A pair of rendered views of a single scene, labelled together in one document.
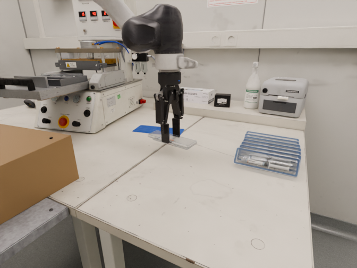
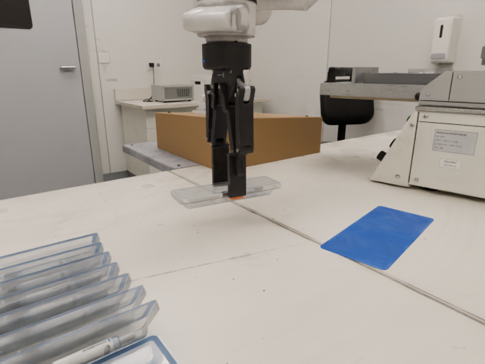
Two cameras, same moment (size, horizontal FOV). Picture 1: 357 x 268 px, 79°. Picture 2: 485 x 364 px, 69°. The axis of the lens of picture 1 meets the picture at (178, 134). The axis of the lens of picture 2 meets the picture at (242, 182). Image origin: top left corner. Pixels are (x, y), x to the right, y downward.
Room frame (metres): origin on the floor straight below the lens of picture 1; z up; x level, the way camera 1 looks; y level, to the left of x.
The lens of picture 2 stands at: (0.99, -0.48, 1.00)
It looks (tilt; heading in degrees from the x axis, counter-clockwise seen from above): 17 degrees down; 116
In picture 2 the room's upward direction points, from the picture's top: straight up
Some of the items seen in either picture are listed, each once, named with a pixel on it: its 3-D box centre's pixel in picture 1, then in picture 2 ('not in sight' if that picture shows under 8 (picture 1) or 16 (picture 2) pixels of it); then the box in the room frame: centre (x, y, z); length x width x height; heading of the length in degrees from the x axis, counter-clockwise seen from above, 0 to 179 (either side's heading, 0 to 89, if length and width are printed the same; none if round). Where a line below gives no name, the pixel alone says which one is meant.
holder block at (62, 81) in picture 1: (55, 79); (412, 78); (0.97, 0.53, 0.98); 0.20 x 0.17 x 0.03; 75
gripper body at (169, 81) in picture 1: (169, 85); (226, 74); (0.72, 0.03, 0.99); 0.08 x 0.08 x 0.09
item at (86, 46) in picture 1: (96, 53); not in sight; (1.25, 0.44, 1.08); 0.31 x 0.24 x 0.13; 75
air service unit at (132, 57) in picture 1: (139, 60); not in sight; (1.29, 0.22, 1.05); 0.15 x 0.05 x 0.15; 75
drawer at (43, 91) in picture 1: (47, 83); (392, 82); (0.92, 0.55, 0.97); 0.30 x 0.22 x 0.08; 165
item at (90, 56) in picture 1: (91, 57); not in sight; (1.22, 0.46, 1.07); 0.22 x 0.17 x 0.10; 75
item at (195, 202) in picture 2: (171, 140); (227, 192); (0.72, 0.03, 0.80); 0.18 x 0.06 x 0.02; 54
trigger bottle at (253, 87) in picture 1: (253, 85); not in sight; (1.22, -0.41, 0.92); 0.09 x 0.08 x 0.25; 156
